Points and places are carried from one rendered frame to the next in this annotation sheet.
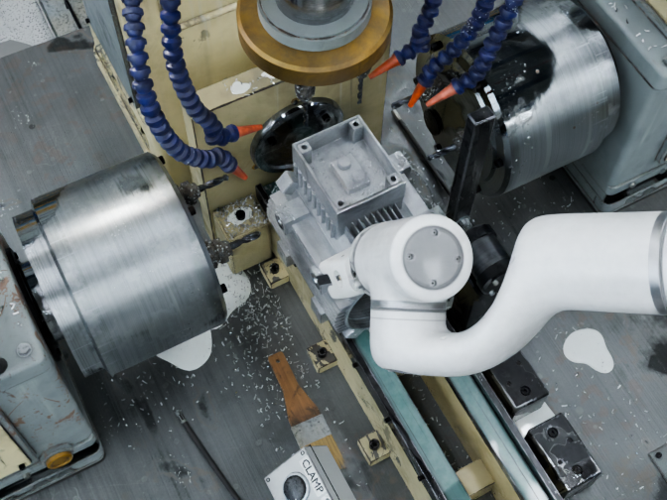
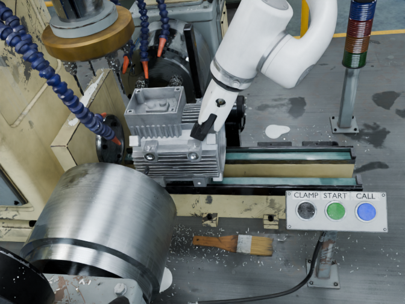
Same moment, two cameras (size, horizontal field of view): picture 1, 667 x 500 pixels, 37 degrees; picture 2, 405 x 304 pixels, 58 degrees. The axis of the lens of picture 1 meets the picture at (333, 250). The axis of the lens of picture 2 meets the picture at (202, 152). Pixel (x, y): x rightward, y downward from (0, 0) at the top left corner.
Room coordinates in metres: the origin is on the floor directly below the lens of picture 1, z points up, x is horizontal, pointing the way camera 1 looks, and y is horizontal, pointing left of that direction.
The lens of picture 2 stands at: (0.16, 0.42, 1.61)
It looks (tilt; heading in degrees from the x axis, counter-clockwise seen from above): 43 degrees down; 315
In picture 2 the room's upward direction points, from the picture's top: 11 degrees counter-clockwise
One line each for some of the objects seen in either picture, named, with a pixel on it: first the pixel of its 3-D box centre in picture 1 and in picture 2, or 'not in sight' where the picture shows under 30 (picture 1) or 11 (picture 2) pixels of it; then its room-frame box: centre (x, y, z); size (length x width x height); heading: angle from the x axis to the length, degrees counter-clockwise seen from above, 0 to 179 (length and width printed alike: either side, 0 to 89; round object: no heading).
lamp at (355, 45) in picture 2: not in sight; (357, 40); (0.44, -0.52, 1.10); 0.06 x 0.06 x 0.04
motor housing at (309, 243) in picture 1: (360, 237); (181, 141); (0.68, -0.04, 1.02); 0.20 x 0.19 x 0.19; 30
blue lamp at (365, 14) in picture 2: not in sight; (362, 7); (0.44, -0.52, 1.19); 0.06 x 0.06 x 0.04
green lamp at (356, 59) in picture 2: not in sight; (354, 55); (0.44, -0.52, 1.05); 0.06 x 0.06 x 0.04
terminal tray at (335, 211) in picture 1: (347, 178); (158, 112); (0.71, -0.02, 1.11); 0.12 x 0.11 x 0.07; 30
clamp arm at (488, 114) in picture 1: (467, 175); (196, 73); (0.71, -0.17, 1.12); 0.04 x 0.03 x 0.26; 29
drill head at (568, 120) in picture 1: (528, 87); (169, 64); (0.92, -0.28, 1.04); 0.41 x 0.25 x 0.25; 119
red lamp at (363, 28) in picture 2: not in sight; (360, 24); (0.44, -0.52, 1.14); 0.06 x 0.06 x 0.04
